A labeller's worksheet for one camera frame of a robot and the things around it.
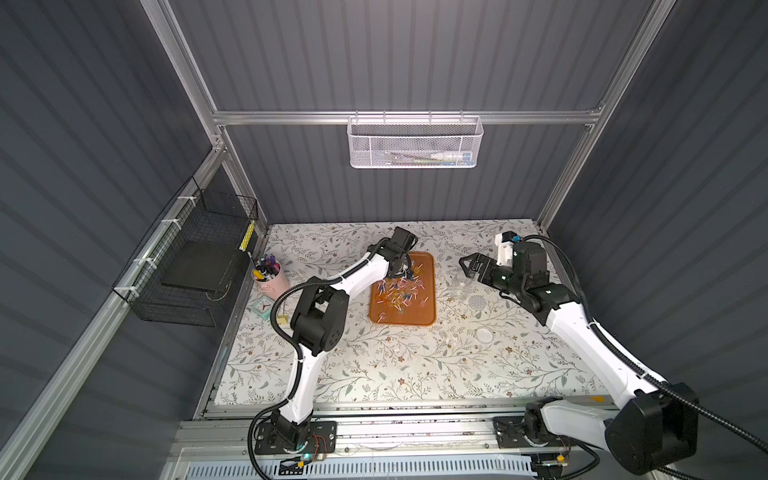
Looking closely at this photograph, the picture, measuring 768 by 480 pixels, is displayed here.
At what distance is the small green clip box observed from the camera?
37.7 inches

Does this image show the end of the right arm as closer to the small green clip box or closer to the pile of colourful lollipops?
the pile of colourful lollipops

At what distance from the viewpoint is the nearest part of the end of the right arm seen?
60cm

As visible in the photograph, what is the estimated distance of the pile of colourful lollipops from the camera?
0.98m
